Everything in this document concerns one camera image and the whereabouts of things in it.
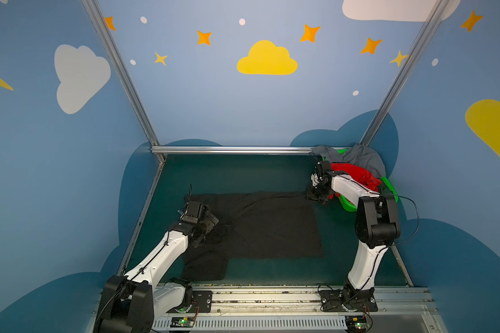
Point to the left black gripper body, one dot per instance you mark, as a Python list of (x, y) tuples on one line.
[(208, 225)]

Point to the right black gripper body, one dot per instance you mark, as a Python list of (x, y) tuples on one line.
[(317, 191)]

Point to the red t shirt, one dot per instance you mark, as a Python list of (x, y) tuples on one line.
[(359, 174)]

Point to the black t shirt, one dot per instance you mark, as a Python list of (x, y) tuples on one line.
[(259, 225)]

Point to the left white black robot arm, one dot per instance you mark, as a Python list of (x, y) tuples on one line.
[(132, 302)]

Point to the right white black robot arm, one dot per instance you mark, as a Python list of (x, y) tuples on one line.
[(376, 226)]

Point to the green plastic basket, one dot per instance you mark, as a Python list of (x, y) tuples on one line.
[(350, 204)]

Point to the grey t shirt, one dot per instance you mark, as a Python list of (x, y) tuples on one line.
[(357, 155)]

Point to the left controller board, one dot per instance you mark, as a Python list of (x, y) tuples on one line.
[(182, 322)]

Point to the controller board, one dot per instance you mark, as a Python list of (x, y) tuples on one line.
[(182, 322), (357, 324)]

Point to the right controller board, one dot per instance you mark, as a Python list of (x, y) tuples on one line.
[(357, 324)]

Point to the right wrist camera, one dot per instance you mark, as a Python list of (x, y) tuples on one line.
[(315, 179)]

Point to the back aluminium frame rail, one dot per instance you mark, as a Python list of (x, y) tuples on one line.
[(231, 150)]

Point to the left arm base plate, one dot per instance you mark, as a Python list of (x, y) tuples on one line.
[(201, 300)]

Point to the left side table rail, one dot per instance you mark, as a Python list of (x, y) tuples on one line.
[(132, 243)]

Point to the table rail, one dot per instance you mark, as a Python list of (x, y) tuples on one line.
[(402, 266), (132, 243)]

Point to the front aluminium rail bed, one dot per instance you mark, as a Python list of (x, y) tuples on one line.
[(283, 308)]

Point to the right side table rail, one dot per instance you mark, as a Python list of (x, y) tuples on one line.
[(402, 266)]

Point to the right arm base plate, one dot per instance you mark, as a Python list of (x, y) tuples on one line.
[(337, 300)]

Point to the right aluminium frame post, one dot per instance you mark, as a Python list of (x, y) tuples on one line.
[(422, 40)]

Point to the aluminium frame post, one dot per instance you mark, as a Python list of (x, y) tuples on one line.
[(98, 20), (422, 40)]

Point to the left aluminium frame post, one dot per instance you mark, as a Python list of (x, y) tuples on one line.
[(98, 20)]

